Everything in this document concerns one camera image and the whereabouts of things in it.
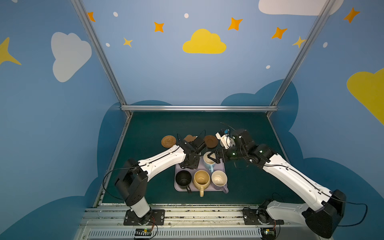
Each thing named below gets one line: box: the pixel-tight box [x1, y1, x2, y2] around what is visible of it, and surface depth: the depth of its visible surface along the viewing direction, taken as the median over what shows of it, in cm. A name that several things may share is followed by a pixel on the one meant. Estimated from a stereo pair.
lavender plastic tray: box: [174, 156, 228, 192], surface depth 83 cm
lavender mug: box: [211, 170, 229, 194], surface depth 84 cm
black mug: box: [175, 170, 192, 194], surface depth 82 cm
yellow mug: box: [193, 170, 211, 198], surface depth 81 cm
